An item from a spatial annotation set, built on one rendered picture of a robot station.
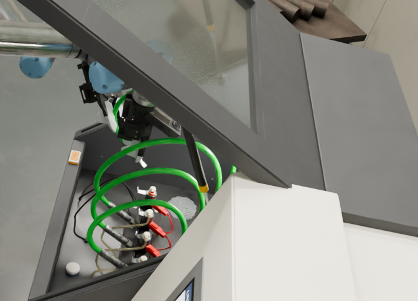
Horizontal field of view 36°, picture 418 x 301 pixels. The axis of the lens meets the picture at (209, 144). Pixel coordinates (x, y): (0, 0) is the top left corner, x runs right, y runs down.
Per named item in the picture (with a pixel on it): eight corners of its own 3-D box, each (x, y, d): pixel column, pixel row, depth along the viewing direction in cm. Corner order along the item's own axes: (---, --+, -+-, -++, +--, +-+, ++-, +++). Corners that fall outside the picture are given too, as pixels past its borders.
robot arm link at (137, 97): (165, 79, 157) (163, 99, 151) (162, 93, 160) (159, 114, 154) (135, 72, 156) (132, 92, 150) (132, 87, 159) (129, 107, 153)
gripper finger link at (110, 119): (103, 135, 181) (96, 103, 181) (119, 131, 178) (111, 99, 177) (96, 136, 178) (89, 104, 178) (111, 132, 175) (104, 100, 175)
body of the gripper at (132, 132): (120, 121, 166) (127, 85, 159) (152, 128, 167) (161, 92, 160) (116, 140, 160) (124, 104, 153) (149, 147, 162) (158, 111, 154)
